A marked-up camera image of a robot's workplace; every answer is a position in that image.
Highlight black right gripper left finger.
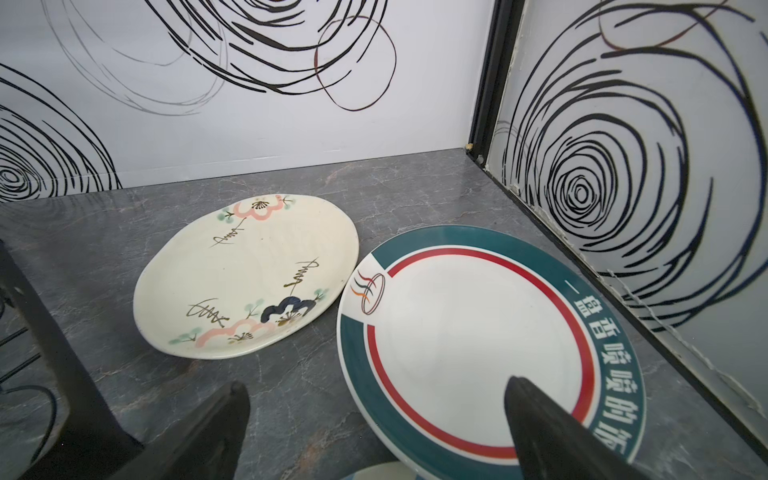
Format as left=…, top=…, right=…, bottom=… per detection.
left=112, top=381, right=250, bottom=479

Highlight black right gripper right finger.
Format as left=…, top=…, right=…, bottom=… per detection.
left=504, top=376, right=645, bottom=479

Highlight green red rimmed plate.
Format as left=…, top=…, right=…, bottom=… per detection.
left=337, top=225, right=646, bottom=479

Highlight cream floral plate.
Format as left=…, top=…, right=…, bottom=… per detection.
left=133, top=193, right=359, bottom=360

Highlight black wire dish rack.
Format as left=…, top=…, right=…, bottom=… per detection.
left=1, top=244, right=145, bottom=479

